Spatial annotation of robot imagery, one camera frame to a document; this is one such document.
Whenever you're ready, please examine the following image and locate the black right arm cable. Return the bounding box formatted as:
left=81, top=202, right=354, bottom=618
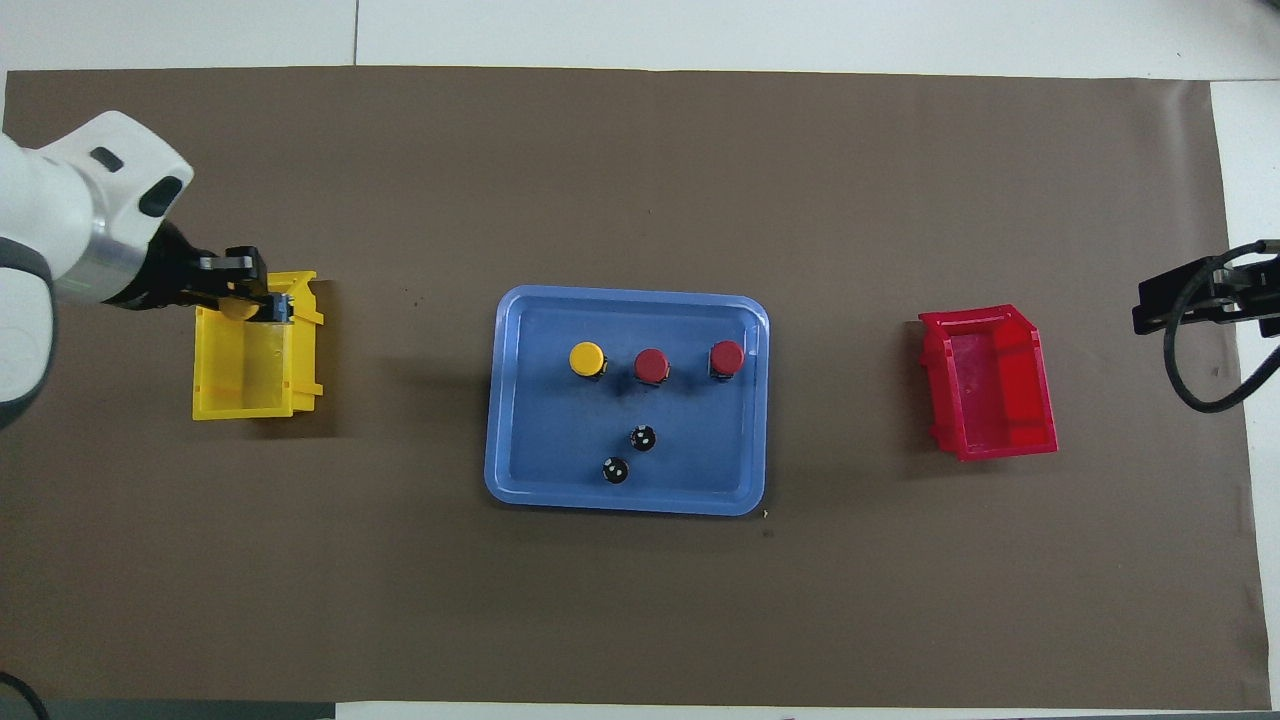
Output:
left=1162, top=240, right=1280, bottom=414

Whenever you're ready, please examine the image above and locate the blue plastic tray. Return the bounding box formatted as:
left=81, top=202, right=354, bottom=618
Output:
left=484, top=285, right=771, bottom=518

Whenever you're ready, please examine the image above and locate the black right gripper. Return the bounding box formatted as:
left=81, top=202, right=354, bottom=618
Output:
left=1132, top=250, right=1280, bottom=339

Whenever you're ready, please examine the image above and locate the brown table mat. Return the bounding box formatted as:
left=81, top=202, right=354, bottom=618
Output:
left=0, top=66, right=1271, bottom=711

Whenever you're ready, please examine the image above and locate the black floor cable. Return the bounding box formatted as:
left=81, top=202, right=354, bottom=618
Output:
left=0, top=670, right=49, bottom=720

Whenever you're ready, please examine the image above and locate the yellow plastic bin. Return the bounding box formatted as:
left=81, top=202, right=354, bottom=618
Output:
left=192, top=270, right=326, bottom=421

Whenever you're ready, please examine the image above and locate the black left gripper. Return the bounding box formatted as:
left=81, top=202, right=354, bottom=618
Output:
left=130, top=222, right=294, bottom=326

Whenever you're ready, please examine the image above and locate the red plastic bin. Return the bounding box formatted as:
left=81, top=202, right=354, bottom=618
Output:
left=918, top=304, right=1059, bottom=463

